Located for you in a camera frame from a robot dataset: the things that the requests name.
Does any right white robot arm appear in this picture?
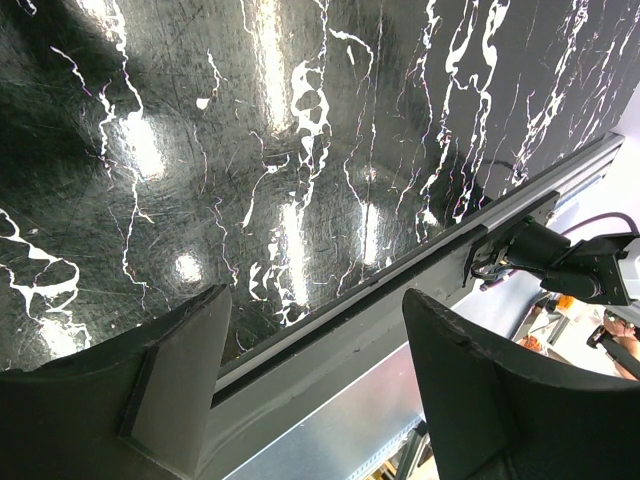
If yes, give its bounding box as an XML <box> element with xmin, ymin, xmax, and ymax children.
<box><xmin>464</xmin><ymin>217</ymin><xmax>639</xmax><ymax>306</ymax></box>

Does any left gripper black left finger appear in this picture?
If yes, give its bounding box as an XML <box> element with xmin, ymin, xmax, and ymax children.
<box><xmin>1</xmin><ymin>285</ymin><xmax>232</xmax><ymax>479</ymax></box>

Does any aluminium frame rail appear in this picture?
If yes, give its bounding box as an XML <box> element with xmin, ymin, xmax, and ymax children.
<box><xmin>213</xmin><ymin>133</ymin><xmax>623</xmax><ymax>404</ymax></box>

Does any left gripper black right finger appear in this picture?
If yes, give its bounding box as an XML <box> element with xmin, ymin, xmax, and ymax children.
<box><xmin>402</xmin><ymin>289</ymin><xmax>639</xmax><ymax>479</ymax></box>

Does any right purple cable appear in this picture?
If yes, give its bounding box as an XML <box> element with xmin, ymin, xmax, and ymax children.
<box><xmin>559</xmin><ymin>212</ymin><xmax>634</xmax><ymax>239</ymax></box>

